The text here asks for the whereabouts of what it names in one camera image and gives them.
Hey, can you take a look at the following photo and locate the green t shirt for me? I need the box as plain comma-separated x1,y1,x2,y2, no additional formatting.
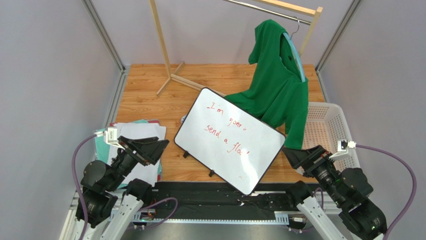
225,19,309,149

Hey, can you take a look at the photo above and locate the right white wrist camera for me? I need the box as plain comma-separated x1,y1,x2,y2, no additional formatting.
329,139,357,162

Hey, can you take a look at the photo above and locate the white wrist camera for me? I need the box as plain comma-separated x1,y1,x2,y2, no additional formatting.
329,139,357,162
94,126,122,148

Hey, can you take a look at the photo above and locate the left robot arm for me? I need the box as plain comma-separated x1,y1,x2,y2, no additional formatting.
72,136,169,240

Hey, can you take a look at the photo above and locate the wooden clothes rack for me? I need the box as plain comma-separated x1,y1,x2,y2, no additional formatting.
149,0,324,98

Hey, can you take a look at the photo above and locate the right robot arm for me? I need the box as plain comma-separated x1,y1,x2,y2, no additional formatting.
282,144,388,240

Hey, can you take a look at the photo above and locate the stack of white papers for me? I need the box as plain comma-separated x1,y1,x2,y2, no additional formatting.
112,120,167,189

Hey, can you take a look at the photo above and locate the whiteboard with red writing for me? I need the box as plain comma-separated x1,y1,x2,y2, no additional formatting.
174,87,286,195

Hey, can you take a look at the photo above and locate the white plastic basket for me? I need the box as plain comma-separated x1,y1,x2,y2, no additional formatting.
302,102,353,154

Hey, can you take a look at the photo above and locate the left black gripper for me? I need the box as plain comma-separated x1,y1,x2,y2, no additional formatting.
106,135,169,191

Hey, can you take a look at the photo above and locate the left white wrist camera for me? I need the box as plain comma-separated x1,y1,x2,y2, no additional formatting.
94,126,122,148

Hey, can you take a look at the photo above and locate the light blue clothes hanger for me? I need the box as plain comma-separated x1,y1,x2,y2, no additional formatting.
283,16,306,83

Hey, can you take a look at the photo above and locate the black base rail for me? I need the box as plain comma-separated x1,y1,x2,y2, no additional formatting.
150,181,297,221

